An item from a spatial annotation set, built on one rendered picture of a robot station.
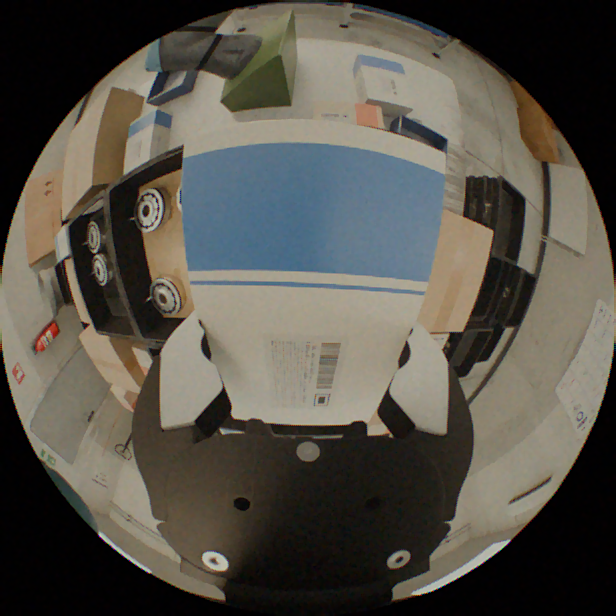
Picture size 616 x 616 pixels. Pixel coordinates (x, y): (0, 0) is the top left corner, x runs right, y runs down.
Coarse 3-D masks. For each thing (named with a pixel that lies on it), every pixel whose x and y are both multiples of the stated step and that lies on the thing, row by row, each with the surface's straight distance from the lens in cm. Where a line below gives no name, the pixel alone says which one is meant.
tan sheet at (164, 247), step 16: (176, 176) 49; (176, 192) 48; (176, 208) 48; (176, 224) 48; (144, 240) 56; (160, 240) 52; (176, 240) 49; (160, 256) 53; (176, 256) 50; (160, 272) 55; (176, 272) 51; (192, 304) 53
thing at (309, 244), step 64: (256, 128) 9; (320, 128) 9; (192, 192) 10; (256, 192) 8; (320, 192) 8; (384, 192) 9; (192, 256) 10; (256, 256) 9; (320, 256) 8; (384, 256) 9; (256, 320) 10; (320, 320) 10; (384, 320) 10; (256, 384) 14; (320, 384) 13; (384, 384) 14
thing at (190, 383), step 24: (192, 312) 12; (192, 336) 10; (168, 360) 9; (192, 360) 9; (168, 384) 8; (192, 384) 8; (216, 384) 8; (168, 408) 8; (192, 408) 7; (216, 408) 8
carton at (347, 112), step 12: (312, 108) 51; (324, 108) 51; (336, 108) 51; (348, 108) 52; (360, 108) 53; (372, 108) 54; (324, 120) 49; (336, 120) 50; (348, 120) 50; (360, 120) 51; (372, 120) 52
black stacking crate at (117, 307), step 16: (80, 224) 80; (80, 240) 79; (80, 256) 79; (80, 272) 78; (96, 288) 81; (112, 288) 76; (96, 304) 81; (112, 304) 81; (96, 320) 81; (112, 320) 81; (128, 320) 72
